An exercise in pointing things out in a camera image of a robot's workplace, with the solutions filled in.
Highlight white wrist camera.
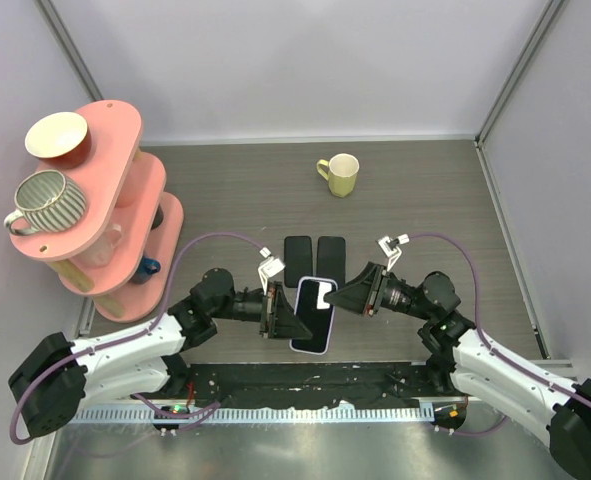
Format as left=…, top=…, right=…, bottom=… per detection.
left=257, top=247, right=285, bottom=293
left=377, top=234, right=410, bottom=272

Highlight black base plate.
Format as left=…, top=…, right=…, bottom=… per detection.
left=144, top=362, right=462, bottom=410

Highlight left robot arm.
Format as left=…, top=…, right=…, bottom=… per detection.
left=8, top=268, right=312, bottom=445

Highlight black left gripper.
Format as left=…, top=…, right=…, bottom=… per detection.
left=210, top=281, right=312, bottom=339

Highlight black phone case two holes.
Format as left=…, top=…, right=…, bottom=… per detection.
left=316, top=236, right=346, bottom=287

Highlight blue cup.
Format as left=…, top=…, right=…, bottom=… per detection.
left=130, top=255, right=161, bottom=285

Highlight yellow faceted mug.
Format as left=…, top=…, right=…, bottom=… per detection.
left=316, top=153, right=360, bottom=198

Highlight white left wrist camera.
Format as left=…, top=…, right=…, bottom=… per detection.
left=257, top=247, right=285, bottom=293

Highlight red bowl white inside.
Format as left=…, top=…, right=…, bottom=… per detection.
left=24, top=111, right=92, bottom=170

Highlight lilac phone case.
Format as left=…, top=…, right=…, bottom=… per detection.
left=288, top=275, right=339, bottom=356

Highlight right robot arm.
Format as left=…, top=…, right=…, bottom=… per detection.
left=324, top=263, right=591, bottom=479

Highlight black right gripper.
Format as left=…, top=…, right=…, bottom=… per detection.
left=325, top=261, right=433, bottom=321

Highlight pink tiered shelf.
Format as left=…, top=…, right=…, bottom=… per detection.
left=9, top=100, right=184, bottom=323

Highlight striped grey mug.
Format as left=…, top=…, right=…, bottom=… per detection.
left=4, top=170, right=87, bottom=236

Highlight clear glass cup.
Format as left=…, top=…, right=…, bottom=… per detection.
left=76, top=223, right=124, bottom=269

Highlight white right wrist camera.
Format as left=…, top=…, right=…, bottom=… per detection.
left=377, top=234, right=410, bottom=272

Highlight blue-edged smartphone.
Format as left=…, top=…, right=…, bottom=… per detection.
left=283, top=236, right=313, bottom=288

